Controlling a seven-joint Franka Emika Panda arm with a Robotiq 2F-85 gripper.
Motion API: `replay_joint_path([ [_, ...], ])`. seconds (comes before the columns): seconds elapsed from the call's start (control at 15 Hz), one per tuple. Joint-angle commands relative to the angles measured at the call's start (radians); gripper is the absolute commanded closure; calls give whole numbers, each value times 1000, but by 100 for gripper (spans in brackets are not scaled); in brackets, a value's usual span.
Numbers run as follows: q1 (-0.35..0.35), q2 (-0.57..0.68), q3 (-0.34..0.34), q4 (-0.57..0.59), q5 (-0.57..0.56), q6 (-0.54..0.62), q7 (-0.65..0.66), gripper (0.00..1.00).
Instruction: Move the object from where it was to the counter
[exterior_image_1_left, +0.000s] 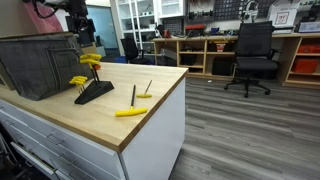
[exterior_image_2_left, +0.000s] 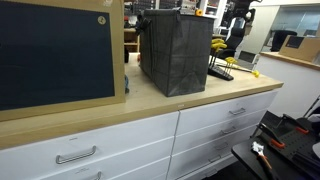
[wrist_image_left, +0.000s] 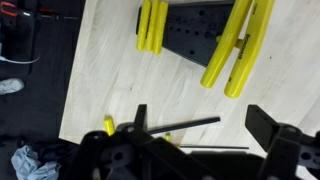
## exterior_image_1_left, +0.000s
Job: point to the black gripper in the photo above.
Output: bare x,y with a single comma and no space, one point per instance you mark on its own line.
76,15

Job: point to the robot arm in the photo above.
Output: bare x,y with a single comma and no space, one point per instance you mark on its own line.
55,2

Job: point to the small orange object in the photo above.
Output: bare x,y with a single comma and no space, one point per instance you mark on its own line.
97,67

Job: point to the blue glass door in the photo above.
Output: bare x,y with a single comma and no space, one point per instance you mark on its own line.
105,28

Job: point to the pink board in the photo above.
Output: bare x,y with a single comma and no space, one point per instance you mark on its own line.
45,21

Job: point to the blue bin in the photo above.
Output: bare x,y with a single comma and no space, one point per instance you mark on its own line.
120,60

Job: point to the black hex key stand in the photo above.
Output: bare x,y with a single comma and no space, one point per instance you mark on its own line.
95,91

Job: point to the grey case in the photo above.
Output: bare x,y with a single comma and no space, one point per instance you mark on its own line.
166,56

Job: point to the white shelf unit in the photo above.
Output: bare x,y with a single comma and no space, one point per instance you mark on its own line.
170,8

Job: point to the red toolbox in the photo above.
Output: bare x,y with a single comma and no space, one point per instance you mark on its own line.
195,27

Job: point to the wooden workbench with shelves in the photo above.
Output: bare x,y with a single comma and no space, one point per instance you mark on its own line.
193,52

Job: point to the white drawer cabinet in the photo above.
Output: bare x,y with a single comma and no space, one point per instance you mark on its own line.
156,140

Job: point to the red and white cup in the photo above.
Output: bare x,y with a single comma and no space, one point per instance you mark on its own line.
220,47

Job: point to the black tool pegboard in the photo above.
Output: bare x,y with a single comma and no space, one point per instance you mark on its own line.
226,8

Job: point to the large black box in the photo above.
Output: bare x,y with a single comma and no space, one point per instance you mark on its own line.
222,66

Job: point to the headphones on stand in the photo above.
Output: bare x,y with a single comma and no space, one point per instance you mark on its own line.
250,13

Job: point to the black mesh office chair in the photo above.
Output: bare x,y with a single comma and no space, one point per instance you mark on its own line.
253,43

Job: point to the white labelled box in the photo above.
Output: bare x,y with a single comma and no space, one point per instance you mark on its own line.
283,16

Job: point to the grey device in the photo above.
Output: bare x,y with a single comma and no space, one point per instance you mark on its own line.
308,27

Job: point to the large red storage box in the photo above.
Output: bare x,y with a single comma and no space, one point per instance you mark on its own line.
305,66

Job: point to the flat red storage box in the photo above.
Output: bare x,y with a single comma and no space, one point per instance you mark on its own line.
308,49

